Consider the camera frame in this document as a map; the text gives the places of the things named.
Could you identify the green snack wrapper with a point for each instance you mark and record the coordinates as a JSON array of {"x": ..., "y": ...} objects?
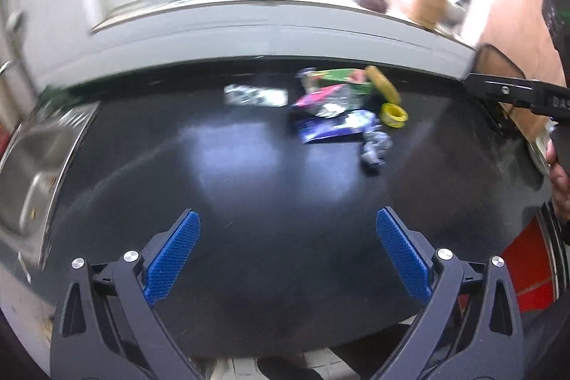
[{"x": 338, "y": 76}]

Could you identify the yellow tape roll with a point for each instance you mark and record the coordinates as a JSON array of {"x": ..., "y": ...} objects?
[{"x": 394, "y": 115}]

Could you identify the steel sink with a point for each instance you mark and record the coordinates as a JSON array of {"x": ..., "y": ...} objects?
[{"x": 31, "y": 179}]

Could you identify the person's grey trouser leg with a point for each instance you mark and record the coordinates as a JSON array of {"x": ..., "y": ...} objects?
[{"x": 545, "y": 349}]

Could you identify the brown cardboard roll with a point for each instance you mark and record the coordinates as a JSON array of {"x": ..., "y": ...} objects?
[{"x": 429, "y": 4}]

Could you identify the dark round object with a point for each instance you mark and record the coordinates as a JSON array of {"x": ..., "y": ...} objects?
[{"x": 373, "y": 0}]

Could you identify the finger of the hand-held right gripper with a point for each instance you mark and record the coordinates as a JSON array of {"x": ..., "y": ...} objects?
[
  {"x": 480, "y": 58},
  {"x": 498, "y": 89}
]

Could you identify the pink snack wrapper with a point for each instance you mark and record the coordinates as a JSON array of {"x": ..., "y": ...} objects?
[{"x": 318, "y": 97}]

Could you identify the blue snack packet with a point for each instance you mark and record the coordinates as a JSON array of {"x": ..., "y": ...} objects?
[{"x": 334, "y": 126}]

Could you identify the green sponge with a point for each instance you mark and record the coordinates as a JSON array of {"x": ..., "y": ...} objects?
[{"x": 58, "y": 95}]

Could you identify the silver foil ball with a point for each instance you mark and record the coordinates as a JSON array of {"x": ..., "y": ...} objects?
[{"x": 376, "y": 148}]

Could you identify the cardboard box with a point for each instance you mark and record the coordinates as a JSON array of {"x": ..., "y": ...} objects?
[{"x": 516, "y": 10}]

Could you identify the red stool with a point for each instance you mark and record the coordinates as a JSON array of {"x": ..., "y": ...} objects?
[{"x": 527, "y": 264}]

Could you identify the person's right hand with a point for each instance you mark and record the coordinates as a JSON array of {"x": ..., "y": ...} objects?
[{"x": 562, "y": 184}]

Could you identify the person's black shoe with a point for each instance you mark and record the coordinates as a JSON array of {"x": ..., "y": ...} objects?
[{"x": 285, "y": 367}]

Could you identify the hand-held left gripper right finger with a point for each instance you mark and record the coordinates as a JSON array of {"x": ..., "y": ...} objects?
[{"x": 403, "y": 255}]

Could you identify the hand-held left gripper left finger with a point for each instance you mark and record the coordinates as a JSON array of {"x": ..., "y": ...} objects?
[{"x": 174, "y": 255}]

